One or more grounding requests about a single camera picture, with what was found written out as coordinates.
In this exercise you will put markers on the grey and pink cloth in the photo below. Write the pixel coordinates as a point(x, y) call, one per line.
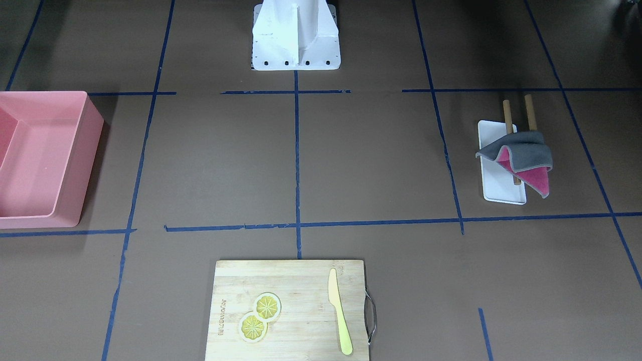
point(525, 156)

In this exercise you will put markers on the yellow plastic knife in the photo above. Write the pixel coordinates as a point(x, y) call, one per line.
point(345, 341)

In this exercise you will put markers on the upper lemon slice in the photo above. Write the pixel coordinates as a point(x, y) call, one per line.
point(267, 307)

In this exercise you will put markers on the lemon slice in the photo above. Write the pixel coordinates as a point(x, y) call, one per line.
point(252, 329)
point(267, 307)

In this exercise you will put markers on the bamboo cutting board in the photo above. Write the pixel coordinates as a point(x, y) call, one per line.
point(306, 328)

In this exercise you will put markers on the lower lemon slice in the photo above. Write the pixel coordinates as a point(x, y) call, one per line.
point(252, 329)

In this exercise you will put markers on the white rack tray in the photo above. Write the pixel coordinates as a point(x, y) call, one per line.
point(497, 183)

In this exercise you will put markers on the pink plastic bin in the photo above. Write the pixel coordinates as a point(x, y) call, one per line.
point(49, 143)

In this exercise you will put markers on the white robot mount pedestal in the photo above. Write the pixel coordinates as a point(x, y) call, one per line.
point(295, 36)

